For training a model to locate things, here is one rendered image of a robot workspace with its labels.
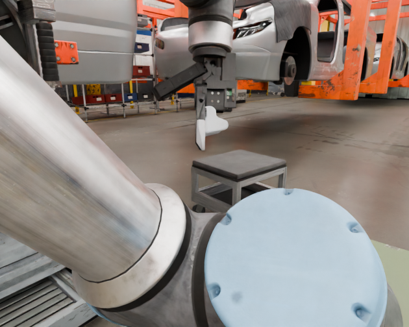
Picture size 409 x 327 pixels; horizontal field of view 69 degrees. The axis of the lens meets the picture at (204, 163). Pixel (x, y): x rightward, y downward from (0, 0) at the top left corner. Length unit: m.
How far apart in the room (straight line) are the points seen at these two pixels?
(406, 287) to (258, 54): 2.82
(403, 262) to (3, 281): 1.09
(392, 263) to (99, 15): 1.55
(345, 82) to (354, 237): 3.70
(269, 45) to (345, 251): 3.02
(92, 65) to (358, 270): 1.52
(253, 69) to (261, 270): 2.97
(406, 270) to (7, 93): 0.52
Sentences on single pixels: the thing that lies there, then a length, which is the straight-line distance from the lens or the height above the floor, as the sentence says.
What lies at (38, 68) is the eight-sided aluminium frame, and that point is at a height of 0.80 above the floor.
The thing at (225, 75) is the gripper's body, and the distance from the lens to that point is 0.62.
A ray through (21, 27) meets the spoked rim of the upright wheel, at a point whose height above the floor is 0.92.
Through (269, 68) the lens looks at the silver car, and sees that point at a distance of 3.24.
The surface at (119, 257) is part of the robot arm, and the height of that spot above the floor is 0.61.
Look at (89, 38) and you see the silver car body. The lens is 1.65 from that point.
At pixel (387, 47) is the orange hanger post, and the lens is 5.85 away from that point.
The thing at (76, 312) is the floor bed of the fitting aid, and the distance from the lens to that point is 1.11.
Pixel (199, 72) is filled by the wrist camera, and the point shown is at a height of 0.78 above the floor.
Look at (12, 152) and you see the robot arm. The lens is 0.22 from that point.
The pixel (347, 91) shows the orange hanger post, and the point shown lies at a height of 0.62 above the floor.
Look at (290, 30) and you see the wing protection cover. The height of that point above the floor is 1.24.
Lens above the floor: 0.77
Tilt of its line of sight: 16 degrees down
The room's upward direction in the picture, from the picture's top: straight up
